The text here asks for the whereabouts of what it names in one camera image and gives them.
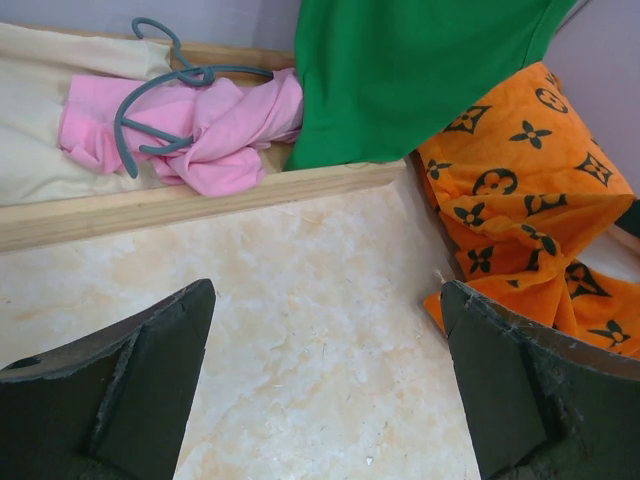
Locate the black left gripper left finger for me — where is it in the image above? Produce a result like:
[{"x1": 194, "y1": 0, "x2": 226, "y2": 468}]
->
[{"x1": 1, "y1": 279, "x2": 216, "y2": 479}]

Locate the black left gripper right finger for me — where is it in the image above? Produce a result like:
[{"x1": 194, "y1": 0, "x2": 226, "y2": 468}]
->
[{"x1": 441, "y1": 281, "x2": 639, "y2": 479}]

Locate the orange patterned pillowcase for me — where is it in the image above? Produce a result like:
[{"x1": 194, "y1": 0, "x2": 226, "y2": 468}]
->
[{"x1": 418, "y1": 63, "x2": 639, "y2": 358}]

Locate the wooden tray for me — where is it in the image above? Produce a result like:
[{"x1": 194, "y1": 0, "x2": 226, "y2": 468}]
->
[{"x1": 1, "y1": 23, "x2": 406, "y2": 253}]

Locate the pink cloth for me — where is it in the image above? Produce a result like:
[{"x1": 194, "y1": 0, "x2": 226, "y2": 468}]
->
[{"x1": 59, "y1": 68, "x2": 303, "y2": 197}]

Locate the grey clothes hanger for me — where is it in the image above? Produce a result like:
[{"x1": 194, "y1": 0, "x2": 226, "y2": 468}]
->
[{"x1": 113, "y1": 16, "x2": 274, "y2": 179}]

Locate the cream cloth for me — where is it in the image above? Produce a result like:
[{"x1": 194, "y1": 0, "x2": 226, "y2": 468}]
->
[{"x1": 1, "y1": 24, "x2": 170, "y2": 206}]

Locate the green tank top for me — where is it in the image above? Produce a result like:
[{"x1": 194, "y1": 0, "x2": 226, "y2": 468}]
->
[{"x1": 285, "y1": 0, "x2": 572, "y2": 171}]

